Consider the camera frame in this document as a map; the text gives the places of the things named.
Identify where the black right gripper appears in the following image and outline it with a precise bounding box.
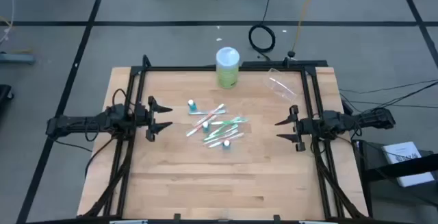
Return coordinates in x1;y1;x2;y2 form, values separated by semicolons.
274;104;322;153

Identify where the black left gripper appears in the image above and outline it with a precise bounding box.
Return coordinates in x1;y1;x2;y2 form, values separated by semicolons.
133;95;174;142

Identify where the clear acrylic organizer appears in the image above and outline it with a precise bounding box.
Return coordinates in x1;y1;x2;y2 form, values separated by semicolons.
263;68;298;102

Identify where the green disinfecting wipes canister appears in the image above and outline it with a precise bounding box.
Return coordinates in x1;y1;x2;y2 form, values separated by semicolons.
215;47;241;90

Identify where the black equipment cart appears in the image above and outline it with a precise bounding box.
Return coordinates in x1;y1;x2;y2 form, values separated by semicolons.
352;138;438;224

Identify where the white booklet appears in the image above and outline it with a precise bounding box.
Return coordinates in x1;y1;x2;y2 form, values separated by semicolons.
381;140;435;188

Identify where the grey stand foot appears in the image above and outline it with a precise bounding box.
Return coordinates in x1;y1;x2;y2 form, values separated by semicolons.
0;52;36;65

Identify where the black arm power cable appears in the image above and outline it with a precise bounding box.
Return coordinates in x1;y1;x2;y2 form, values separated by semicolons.
84;137;116;179

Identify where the black coiled cable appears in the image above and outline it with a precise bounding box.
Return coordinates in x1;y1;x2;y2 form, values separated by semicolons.
248;0;276;61

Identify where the thin black floor cable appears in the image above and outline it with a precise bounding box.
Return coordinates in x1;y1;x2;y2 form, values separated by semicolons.
338;79;438;95
362;82;438;112

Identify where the yellow hanging cable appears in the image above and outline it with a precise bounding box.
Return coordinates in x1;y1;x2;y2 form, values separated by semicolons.
290;0;319;52

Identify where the thin yellow cable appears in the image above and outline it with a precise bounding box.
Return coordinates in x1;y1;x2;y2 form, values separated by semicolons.
0;15;34;54

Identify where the thin white cable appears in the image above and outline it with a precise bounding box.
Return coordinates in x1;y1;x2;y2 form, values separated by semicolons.
0;0;16;45

